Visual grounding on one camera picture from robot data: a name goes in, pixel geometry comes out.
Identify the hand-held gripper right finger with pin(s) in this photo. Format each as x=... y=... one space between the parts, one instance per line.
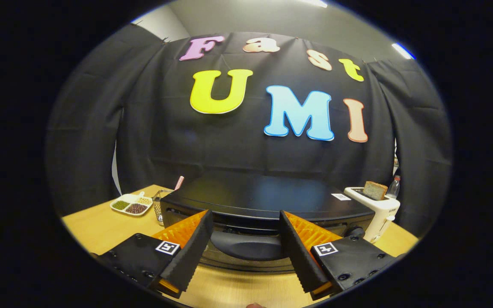
x=300 y=256

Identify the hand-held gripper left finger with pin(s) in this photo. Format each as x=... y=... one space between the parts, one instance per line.
x=193 y=256

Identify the black toaster oven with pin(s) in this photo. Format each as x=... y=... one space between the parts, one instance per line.
x=255 y=196

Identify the white pop-up toaster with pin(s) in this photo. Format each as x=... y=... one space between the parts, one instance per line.
x=381 y=214

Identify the red checkered straw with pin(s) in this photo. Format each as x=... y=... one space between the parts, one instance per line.
x=179 y=182

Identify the white divided dish of beans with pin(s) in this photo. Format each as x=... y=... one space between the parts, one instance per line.
x=131 y=204

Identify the brown bread slice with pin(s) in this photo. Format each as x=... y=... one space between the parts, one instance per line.
x=375 y=190

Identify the clear plastic water bottle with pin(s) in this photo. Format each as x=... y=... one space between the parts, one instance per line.
x=393 y=189

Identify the black backdrop cloth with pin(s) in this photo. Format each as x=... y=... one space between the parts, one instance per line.
x=238 y=145

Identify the small ceiling light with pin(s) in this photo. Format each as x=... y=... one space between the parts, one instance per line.
x=402 y=51

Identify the large ceiling light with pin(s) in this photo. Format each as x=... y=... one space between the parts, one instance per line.
x=315 y=2

